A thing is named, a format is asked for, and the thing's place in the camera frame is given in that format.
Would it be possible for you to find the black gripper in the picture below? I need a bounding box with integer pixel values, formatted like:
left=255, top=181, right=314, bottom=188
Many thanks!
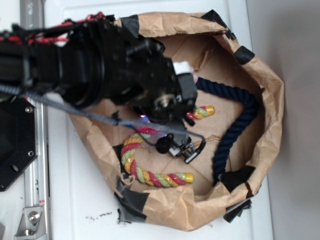
left=101, top=15, right=198, bottom=123

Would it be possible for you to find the multicolored twisted rope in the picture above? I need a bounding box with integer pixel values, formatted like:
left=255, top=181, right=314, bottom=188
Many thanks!
left=120, top=105, right=216, bottom=188

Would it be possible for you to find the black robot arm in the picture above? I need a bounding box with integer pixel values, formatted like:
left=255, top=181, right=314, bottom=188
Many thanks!
left=0, top=13, right=198, bottom=123

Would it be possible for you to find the brown paper bag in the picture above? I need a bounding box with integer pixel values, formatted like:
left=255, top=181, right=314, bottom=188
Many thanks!
left=71, top=11, right=285, bottom=231

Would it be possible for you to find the white plastic bin lid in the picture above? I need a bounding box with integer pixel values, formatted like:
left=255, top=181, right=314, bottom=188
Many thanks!
left=44, top=0, right=273, bottom=240

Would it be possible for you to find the grey braided cable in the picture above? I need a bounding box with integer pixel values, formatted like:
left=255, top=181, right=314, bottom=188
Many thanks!
left=0, top=83, right=207, bottom=156

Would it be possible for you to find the dark navy thick rope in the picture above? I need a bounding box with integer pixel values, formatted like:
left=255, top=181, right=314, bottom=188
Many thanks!
left=195, top=77, right=260, bottom=186

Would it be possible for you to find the black octagonal mount plate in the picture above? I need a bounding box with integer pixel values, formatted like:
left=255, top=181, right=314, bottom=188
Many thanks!
left=0, top=98, right=37, bottom=192

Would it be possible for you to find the aluminium extrusion rail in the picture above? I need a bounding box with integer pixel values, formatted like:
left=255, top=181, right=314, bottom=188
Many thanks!
left=13, top=0, right=52, bottom=240

